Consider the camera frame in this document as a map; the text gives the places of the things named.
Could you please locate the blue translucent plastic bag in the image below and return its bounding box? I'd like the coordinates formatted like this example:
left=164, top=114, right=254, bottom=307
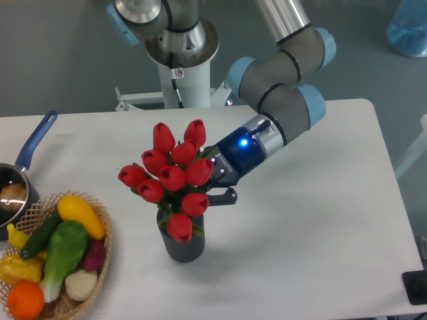
left=386, top=0, right=426, bottom=57

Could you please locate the white frame at right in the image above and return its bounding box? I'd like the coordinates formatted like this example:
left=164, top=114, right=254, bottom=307
left=394, top=114, right=426, bottom=179

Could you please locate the yellow squash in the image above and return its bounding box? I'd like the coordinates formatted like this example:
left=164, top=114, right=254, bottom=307
left=57, top=195, right=106, bottom=240

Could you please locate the dark grey ribbed vase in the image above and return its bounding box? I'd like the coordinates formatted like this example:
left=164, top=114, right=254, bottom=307
left=156, top=210, right=205, bottom=263

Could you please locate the red tulip bouquet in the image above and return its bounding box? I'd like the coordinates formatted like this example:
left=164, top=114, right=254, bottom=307
left=117, top=119, right=216, bottom=242

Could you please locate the white pedestal base frame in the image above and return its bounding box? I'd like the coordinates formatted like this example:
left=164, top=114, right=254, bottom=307
left=114, top=78, right=237, bottom=112

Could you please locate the black pedestal cable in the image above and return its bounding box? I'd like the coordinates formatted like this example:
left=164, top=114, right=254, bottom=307
left=167, top=51, right=185, bottom=109

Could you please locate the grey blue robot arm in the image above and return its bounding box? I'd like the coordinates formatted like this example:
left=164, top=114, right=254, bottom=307
left=106, top=1, right=336, bottom=205

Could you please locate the white garlic bulb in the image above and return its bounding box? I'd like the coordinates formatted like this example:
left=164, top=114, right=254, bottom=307
left=65, top=269, right=98, bottom=301

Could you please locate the blue handled saucepan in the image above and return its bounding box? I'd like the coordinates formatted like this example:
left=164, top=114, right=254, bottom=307
left=1, top=111, right=58, bottom=241

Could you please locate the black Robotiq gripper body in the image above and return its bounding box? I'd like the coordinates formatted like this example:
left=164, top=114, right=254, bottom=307
left=201, top=127, right=266, bottom=191

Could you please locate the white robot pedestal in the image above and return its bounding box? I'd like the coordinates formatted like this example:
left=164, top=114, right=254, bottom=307
left=145, top=17, right=219, bottom=109

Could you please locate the black device at edge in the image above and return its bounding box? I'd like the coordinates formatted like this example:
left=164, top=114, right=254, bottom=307
left=402, top=270, right=426, bottom=305

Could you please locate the green cucumber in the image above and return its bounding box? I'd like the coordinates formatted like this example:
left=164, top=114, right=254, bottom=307
left=20, top=210, right=63, bottom=260

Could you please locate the brown bread roll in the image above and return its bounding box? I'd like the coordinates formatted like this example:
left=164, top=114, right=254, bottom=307
left=1, top=183, right=27, bottom=212

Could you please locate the purple red radish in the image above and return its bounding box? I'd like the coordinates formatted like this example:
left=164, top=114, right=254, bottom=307
left=81, top=240, right=106, bottom=271

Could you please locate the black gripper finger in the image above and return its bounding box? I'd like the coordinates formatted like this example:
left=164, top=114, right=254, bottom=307
left=207, top=187, right=238, bottom=205

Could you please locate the green bok choy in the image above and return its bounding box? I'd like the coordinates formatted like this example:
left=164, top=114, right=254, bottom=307
left=39, top=221, right=88, bottom=303

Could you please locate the orange fruit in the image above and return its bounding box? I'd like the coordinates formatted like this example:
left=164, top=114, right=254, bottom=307
left=6, top=281, right=45, bottom=319

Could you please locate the yellow banana pepper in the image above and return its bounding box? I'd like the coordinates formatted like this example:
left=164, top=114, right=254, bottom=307
left=6, top=223, right=30, bottom=255

